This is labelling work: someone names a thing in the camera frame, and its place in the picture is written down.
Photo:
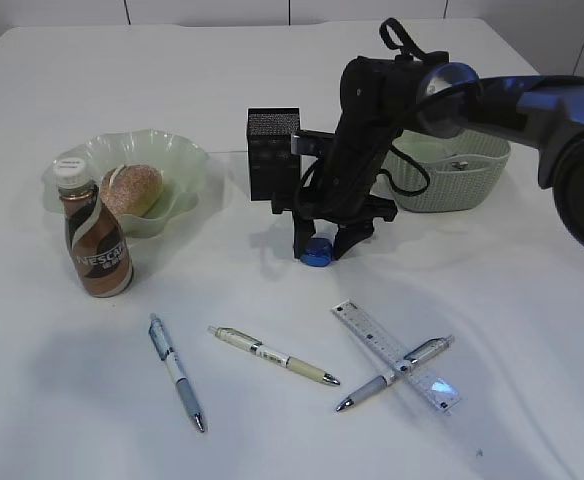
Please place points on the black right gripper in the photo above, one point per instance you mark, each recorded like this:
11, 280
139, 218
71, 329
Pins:
337, 189

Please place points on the blue pencil sharpener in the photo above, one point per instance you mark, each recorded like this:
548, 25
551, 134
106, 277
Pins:
317, 252

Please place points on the beige white pen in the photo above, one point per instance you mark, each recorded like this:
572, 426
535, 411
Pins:
257, 348

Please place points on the large paper ball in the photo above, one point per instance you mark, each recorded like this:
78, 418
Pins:
455, 163

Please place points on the grey clear pen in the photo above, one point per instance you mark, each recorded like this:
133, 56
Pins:
407, 366

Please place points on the sugar coated bread roll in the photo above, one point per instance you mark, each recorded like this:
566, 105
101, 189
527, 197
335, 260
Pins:
131, 189

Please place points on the clear plastic ruler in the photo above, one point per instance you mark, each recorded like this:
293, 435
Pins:
433, 388

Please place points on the brown Nescafe coffee bottle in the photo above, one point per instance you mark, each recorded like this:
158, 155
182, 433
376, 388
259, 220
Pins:
95, 240

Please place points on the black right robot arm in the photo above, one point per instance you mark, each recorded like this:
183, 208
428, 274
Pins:
381, 99

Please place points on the black mesh pen holder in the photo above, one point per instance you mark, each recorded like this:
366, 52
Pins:
274, 171

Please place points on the green plastic basket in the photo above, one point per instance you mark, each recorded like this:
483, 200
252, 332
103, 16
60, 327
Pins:
431, 175

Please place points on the green wavy glass plate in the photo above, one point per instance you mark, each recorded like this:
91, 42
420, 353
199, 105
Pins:
181, 163

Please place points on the blue white pen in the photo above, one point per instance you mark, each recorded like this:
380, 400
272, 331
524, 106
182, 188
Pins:
170, 358

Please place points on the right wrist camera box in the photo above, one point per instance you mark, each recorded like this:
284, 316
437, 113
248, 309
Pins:
311, 143

